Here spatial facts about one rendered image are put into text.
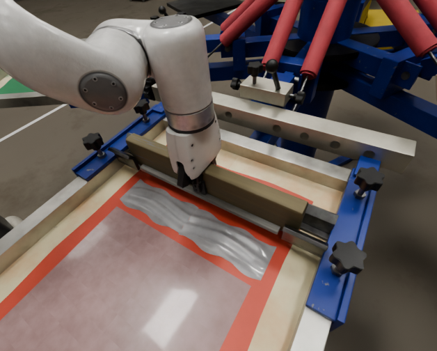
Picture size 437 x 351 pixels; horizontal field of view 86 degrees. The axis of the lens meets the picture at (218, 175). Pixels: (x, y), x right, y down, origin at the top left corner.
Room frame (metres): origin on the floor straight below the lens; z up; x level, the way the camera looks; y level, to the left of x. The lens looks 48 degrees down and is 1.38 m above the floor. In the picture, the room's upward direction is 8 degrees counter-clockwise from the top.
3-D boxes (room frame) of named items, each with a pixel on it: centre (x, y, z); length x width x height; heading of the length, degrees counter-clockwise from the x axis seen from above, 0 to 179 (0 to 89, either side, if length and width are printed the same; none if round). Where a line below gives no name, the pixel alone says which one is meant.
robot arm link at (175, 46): (0.33, 0.07, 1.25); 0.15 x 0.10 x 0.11; 90
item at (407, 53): (0.99, -0.49, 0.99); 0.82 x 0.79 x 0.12; 143
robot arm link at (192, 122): (0.33, 0.03, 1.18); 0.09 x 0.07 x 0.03; 142
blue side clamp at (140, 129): (0.52, 0.23, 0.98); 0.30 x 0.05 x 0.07; 143
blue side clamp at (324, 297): (0.18, -0.21, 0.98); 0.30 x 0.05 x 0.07; 143
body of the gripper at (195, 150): (0.32, 0.03, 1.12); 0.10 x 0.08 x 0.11; 142
